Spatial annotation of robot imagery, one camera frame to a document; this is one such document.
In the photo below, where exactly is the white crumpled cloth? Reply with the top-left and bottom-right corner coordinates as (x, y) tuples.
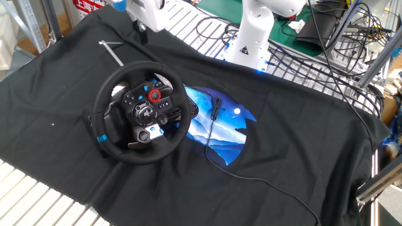
(383, 68), (402, 97)

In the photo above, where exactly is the black USB cable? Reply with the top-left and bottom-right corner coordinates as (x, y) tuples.
(185, 85), (322, 226)

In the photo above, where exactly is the black steering wheel base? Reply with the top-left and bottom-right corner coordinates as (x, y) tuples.
(82, 72), (191, 158)

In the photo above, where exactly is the blue patterned cloth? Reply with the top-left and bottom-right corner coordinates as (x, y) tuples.
(378, 94), (402, 161)

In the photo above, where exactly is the aluminium frame strut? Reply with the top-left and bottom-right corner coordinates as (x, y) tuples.
(326, 0), (362, 53)
(356, 33), (402, 90)

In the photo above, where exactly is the red and white sign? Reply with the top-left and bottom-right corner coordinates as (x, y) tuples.
(72, 0), (107, 14)

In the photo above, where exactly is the black folded pad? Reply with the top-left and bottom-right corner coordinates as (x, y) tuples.
(294, 4), (343, 53)

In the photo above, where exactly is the perforated metal post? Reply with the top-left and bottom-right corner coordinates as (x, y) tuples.
(11, 0), (48, 53)

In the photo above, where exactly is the white cabinet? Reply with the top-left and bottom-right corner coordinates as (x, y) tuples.
(0, 0), (20, 72)

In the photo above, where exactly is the small brown cardboard box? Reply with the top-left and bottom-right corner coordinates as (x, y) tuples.
(380, 94), (399, 126)

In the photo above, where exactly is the aluminium frame beam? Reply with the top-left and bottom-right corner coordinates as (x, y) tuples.
(356, 161), (402, 207)

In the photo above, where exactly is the black racing steering wheel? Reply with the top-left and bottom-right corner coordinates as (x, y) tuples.
(92, 60), (193, 166)

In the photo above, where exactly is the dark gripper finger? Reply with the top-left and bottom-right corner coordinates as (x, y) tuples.
(138, 22), (149, 46)
(131, 19), (141, 40)

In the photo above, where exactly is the dark metal post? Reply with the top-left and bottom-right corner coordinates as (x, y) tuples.
(42, 0), (63, 41)

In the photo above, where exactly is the black cable tangle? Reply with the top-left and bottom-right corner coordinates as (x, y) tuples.
(326, 0), (396, 82)

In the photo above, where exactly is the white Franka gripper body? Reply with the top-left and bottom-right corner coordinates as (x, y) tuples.
(125, 0), (172, 33)

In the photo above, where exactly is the long black cable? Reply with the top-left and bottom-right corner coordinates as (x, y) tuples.
(307, 0), (376, 153)

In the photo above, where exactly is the black cloth with blue print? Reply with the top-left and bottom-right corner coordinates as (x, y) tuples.
(0, 4), (392, 226)

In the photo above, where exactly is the white paper note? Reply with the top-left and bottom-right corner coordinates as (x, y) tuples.
(287, 19), (307, 34)

